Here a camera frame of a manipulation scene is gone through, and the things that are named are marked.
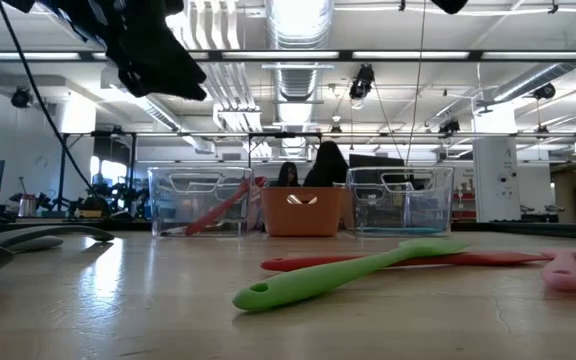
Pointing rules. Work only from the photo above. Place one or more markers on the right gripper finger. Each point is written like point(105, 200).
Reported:
point(449, 5)

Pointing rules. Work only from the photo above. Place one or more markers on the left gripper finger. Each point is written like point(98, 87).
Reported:
point(178, 60)
point(158, 82)

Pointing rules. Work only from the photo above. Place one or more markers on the red slotted spoon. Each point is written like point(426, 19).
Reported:
point(218, 209)

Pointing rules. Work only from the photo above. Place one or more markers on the green spatula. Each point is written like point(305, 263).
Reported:
point(293, 287)

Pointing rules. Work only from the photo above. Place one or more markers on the black ceiling spotlight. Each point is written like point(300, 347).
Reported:
point(363, 80)
point(21, 97)
point(449, 127)
point(544, 91)

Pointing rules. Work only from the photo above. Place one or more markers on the black overhead light bar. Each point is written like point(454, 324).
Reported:
point(343, 55)

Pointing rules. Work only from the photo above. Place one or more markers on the black background robot arms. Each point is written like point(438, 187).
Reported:
point(118, 197)

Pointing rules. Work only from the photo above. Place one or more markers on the clear plastic bin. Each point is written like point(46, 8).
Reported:
point(200, 200)
point(400, 210)

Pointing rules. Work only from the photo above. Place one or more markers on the person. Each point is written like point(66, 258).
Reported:
point(330, 167)
point(288, 175)

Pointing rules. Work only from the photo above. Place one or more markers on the dark monitor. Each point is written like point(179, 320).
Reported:
point(375, 161)

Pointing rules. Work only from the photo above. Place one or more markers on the metal cup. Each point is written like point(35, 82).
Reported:
point(27, 206)

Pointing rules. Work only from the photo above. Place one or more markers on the white pillar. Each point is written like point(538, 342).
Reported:
point(495, 180)

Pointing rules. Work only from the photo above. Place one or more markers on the orange plastic bin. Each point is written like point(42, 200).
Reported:
point(303, 220)

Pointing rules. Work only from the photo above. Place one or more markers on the red shelf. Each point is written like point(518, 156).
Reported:
point(463, 215)

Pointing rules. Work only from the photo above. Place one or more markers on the red spatula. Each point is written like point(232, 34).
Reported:
point(308, 262)

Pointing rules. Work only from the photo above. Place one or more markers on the pink spatula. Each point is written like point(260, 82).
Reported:
point(563, 275)

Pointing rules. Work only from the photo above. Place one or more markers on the silver ceiling duct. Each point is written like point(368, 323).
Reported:
point(298, 30)

